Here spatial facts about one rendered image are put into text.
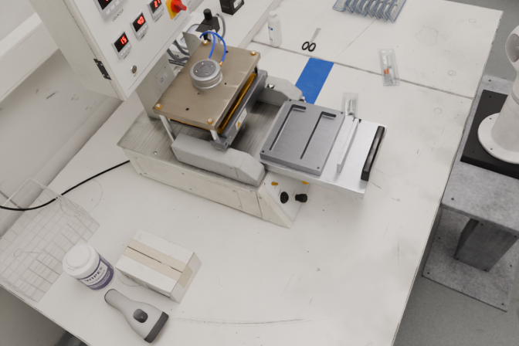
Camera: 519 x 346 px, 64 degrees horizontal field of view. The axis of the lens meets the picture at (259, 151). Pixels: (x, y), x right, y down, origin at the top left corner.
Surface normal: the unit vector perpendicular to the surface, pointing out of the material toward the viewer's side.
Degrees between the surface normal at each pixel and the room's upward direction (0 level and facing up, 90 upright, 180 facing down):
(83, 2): 90
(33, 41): 90
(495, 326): 0
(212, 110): 0
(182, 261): 1
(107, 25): 90
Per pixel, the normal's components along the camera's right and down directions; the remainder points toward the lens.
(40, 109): 0.87, 0.32
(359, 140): -0.12, -0.58
